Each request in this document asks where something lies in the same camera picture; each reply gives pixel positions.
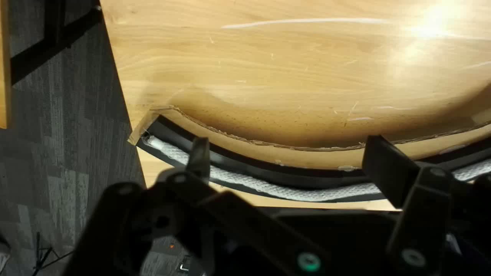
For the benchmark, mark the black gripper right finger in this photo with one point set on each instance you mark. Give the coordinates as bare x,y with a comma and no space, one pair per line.
424,216

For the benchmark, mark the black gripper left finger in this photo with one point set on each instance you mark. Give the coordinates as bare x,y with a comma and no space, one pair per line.
200,154

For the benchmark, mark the black curved channel track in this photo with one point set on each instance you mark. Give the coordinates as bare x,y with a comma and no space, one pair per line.
266,171

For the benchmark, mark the plain wooden table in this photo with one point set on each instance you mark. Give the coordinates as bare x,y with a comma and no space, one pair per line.
4,62

